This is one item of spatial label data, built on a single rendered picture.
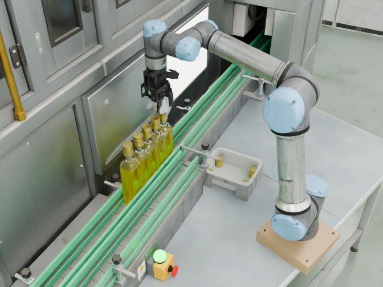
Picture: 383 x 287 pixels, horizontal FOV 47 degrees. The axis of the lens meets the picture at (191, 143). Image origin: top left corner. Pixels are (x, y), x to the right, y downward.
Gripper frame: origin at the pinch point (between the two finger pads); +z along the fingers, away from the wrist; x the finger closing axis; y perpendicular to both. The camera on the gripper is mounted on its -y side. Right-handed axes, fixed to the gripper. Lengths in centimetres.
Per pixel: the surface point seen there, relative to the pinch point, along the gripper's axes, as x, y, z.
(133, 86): -12.4, 0.8, -6.7
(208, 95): -8, -46, 21
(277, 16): 4, -91, -5
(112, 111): -11.0, 14.7, -4.3
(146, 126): 1.7, 12.1, -1.0
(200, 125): 2.0, -23.5, 20.7
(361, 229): 74, -77, 96
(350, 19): -22, -364, 102
